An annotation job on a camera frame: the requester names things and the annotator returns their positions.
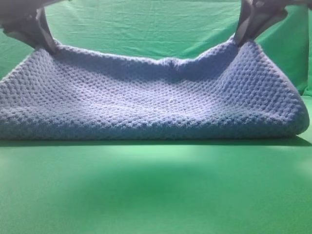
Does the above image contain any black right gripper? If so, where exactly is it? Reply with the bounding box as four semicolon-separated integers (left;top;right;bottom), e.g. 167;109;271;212
0;0;62;54

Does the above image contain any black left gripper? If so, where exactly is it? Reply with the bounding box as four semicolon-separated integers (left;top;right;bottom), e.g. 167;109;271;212
234;0;299;47

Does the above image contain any blue waffle weave towel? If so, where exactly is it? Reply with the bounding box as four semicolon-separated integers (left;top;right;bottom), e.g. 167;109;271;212
0;39;310;140

